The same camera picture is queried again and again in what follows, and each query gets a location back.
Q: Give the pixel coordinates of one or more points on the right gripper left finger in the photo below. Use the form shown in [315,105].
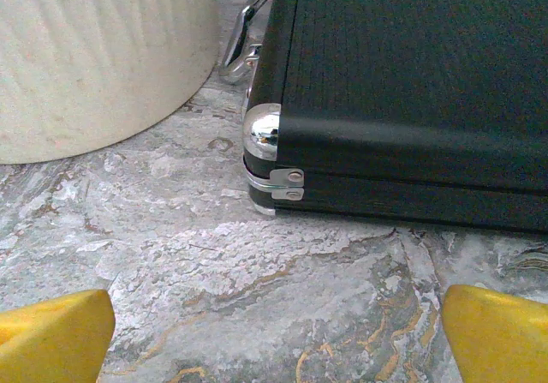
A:
[51,344]

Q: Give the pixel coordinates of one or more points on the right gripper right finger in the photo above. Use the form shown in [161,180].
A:
[496,340]

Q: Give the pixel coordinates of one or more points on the white ribbed plastic bin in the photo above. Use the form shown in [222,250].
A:
[85,57]

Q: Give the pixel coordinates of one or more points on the black case with chrome corners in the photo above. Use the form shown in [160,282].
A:
[406,79]

